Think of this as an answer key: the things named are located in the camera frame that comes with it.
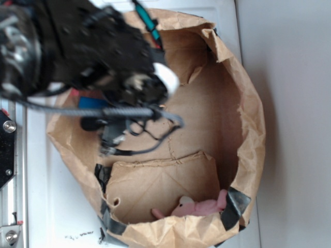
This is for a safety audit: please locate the blue rectangular block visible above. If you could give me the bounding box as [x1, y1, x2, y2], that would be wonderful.
[78, 97, 109, 109]

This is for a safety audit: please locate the pink plush toy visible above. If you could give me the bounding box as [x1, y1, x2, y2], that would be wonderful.
[151, 189, 229, 220]

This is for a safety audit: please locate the black mounting bracket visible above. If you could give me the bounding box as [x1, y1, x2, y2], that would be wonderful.
[0, 108, 17, 190]

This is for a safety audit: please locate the white tape label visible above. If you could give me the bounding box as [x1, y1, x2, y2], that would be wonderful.
[153, 63, 180, 96]

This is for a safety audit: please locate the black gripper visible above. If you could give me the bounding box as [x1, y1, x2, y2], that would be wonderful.
[80, 72, 169, 156]

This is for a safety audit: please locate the silver corner bracket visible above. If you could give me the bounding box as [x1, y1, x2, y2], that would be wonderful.
[1, 225, 24, 248]

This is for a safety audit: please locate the white plastic tray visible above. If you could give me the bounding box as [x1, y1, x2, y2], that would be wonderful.
[26, 1, 260, 247]

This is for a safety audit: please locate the brown paper bag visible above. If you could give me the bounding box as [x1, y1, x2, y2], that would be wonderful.
[47, 9, 266, 247]

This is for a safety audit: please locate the aluminium frame rail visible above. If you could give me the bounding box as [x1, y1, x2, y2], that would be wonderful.
[1, 98, 28, 247]

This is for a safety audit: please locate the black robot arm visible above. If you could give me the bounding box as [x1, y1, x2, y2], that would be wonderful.
[1, 1, 178, 156]

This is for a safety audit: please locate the grey braided cable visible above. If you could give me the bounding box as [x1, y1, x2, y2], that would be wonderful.
[15, 97, 186, 157]

